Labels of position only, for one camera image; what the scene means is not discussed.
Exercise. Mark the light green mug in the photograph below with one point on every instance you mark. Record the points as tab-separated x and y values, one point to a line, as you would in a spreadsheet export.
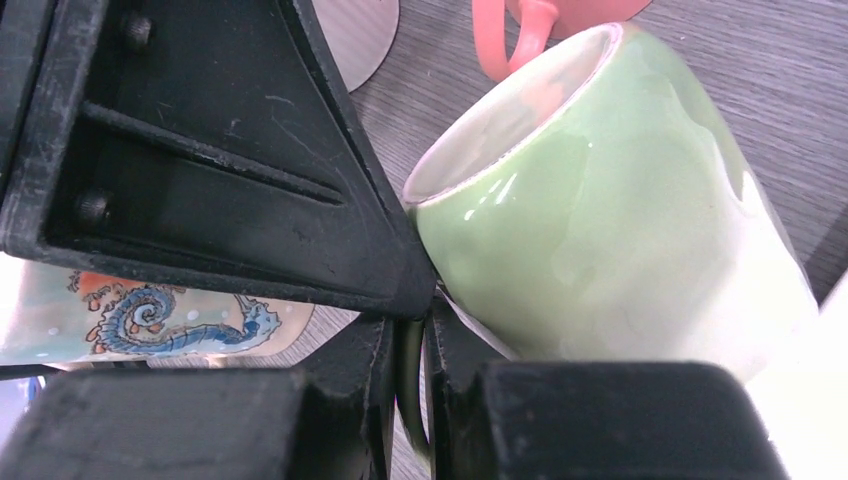
596	206

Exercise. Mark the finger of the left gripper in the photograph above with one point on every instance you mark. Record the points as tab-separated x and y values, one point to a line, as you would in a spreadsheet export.
204	144

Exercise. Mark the white mug black handle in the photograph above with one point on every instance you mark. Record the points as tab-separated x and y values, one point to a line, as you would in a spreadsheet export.
359	34

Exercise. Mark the pink mug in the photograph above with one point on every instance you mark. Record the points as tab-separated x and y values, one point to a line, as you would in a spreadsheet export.
539	21

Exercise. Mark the beige seahorse mug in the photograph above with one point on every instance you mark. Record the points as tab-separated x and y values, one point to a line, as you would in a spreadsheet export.
53	315

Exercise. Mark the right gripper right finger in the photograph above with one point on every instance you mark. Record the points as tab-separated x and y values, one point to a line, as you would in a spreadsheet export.
491	418

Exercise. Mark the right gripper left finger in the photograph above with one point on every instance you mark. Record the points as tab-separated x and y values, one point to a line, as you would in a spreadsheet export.
328	417

